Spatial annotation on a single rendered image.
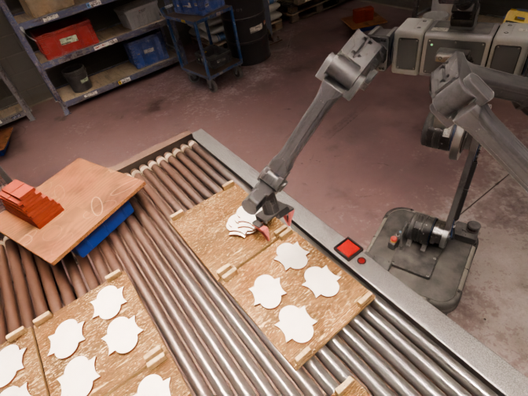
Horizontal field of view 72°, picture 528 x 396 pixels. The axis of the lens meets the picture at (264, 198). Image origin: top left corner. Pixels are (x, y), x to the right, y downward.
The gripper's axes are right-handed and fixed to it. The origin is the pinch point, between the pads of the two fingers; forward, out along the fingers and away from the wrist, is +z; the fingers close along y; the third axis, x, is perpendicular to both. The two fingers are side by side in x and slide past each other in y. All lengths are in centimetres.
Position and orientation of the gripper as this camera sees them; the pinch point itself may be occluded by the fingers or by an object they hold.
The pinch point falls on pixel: (278, 231)
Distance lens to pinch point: 128.5
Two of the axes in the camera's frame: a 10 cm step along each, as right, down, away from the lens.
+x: 5.7, 2.7, -7.7
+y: -7.7, 4.9, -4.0
